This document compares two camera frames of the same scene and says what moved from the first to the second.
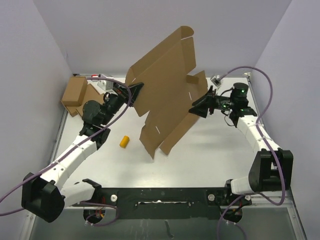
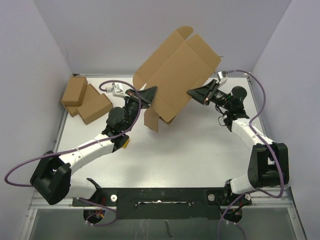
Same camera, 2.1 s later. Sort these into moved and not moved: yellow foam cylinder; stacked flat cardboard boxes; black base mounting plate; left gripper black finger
Moved: left gripper black finger
Not moved: stacked flat cardboard boxes; yellow foam cylinder; black base mounting plate
